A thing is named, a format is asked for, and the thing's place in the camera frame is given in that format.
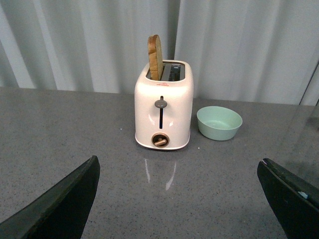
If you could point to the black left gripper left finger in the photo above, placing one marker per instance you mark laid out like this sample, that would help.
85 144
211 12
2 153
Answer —
59 213

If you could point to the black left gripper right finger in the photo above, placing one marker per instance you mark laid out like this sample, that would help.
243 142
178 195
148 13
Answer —
294 201

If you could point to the green bowl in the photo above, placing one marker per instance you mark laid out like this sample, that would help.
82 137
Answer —
218 123

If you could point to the white toaster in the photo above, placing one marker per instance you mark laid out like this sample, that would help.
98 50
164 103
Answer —
163 108

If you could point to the toast slice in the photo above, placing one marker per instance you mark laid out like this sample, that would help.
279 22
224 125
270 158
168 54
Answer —
155 57

